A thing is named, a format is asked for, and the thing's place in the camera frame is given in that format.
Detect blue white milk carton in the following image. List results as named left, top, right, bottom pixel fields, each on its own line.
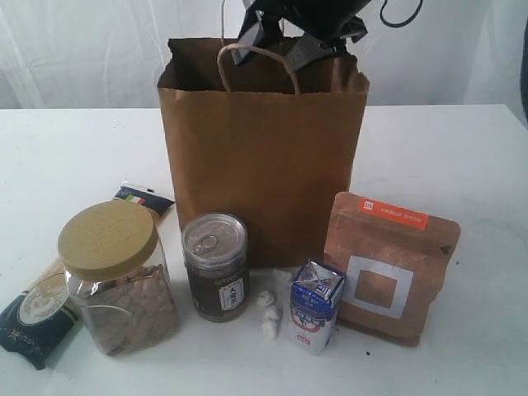
left=286, top=260, right=346, bottom=355

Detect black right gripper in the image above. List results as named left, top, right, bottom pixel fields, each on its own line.
left=232, top=0, right=368, bottom=69

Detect spaghetti packet dark blue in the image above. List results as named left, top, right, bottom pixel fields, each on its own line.
left=1, top=186, right=173, bottom=370

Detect clear nut jar gold lid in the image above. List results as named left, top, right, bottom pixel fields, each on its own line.
left=58, top=200, right=178, bottom=356

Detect brown kraft pouch orange label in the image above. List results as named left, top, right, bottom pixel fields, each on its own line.
left=324, top=192, right=460, bottom=347

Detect large brown paper bag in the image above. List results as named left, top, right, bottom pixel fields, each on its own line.
left=156, top=0, right=370, bottom=269

